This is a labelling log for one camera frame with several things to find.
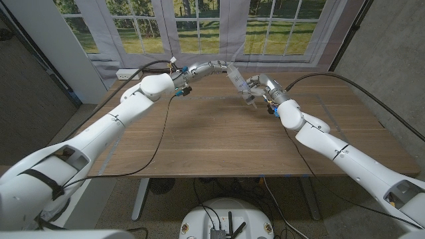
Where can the large clear plastic syringe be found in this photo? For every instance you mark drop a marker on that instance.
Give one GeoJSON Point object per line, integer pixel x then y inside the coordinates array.
{"type": "Point", "coordinates": [239, 81]}

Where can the black backdrop stand pole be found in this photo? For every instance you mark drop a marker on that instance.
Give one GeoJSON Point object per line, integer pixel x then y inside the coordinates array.
{"type": "Point", "coordinates": [352, 33]}
{"type": "Point", "coordinates": [40, 57]}

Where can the white pillar panel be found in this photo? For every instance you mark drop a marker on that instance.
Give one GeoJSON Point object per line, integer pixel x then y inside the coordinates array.
{"type": "Point", "coordinates": [59, 43]}

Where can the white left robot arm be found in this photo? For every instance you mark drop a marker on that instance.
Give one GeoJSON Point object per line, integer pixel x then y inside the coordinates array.
{"type": "Point", "coordinates": [99, 132]}

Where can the white robot torso base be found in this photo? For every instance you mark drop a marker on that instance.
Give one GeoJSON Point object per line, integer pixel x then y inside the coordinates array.
{"type": "Point", "coordinates": [199, 219]}

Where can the grey table leg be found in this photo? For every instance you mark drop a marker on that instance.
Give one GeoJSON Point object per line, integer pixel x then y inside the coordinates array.
{"type": "Point", "coordinates": [312, 202]}
{"type": "Point", "coordinates": [141, 199]}

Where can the black round floor fan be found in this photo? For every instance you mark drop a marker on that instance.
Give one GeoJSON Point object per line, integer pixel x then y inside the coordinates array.
{"type": "Point", "coordinates": [162, 186]}

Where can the printed window backdrop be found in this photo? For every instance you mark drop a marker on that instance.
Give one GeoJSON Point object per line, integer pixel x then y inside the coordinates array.
{"type": "Point", "coordinates": [199, 40]}

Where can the white power strip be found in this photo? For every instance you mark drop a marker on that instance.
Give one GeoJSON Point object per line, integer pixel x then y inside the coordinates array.
{"type": "Point", "coordinates": [123, 74]}

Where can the white floor board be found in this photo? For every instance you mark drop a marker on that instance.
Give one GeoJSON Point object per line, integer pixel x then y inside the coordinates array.
{"type": "Point", "coordinates": [96, 202]}

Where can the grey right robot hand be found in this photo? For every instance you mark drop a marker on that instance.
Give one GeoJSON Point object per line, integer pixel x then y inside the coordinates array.
{"type": "Point", "coordinates": [270, 84]}

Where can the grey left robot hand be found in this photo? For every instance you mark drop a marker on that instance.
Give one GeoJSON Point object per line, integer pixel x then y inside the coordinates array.
{"type": "Point", "coordinates": [202, 69]}

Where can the black radio module with antennas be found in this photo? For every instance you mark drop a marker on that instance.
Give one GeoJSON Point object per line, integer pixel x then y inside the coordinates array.
{"type": "Point", "coordinates": [217, 234]}

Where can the black backdrop bottom bar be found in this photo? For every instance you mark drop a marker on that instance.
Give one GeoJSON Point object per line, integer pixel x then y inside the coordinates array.
{"type": "Point", "coordinates": [156, 70]}

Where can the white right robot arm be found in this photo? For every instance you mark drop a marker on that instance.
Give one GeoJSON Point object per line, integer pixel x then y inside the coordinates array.
{"type": "Point", "coordinates": [358, 166]}

